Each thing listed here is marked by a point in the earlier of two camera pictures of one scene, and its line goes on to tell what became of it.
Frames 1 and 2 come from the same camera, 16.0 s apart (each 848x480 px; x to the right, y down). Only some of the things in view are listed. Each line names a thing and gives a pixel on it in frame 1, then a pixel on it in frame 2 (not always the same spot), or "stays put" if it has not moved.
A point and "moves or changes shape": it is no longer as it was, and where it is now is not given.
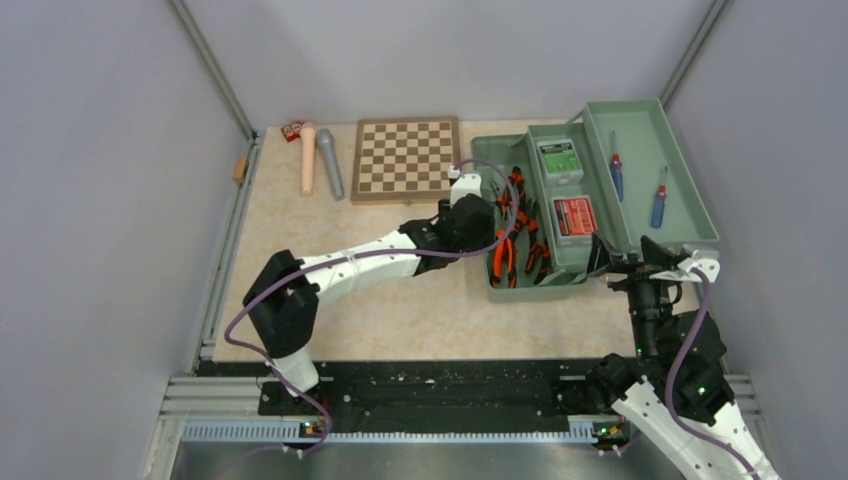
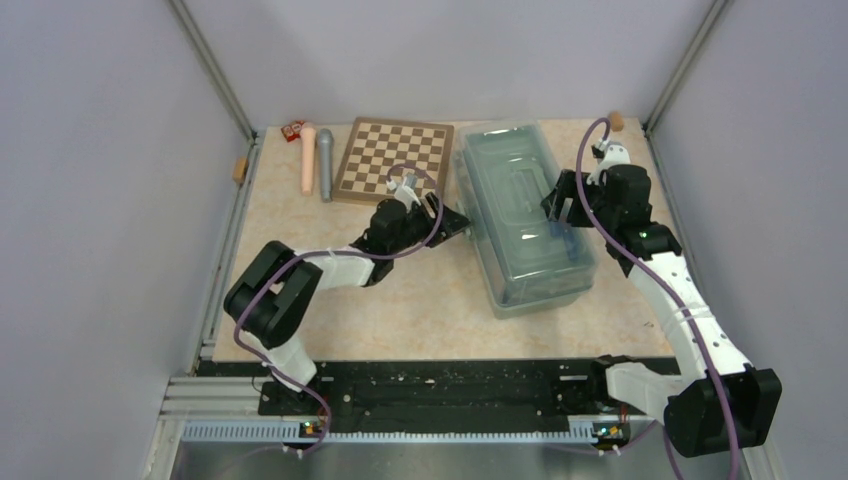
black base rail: (495, 390) stays put
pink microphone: (307, 141) stays put
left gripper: (484, 239) → (452, 222)
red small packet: (292, 131) stays put
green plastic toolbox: (542, 224) moves or changes shape
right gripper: (655, 254) → (553, 203)
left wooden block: (239, 169) stays put
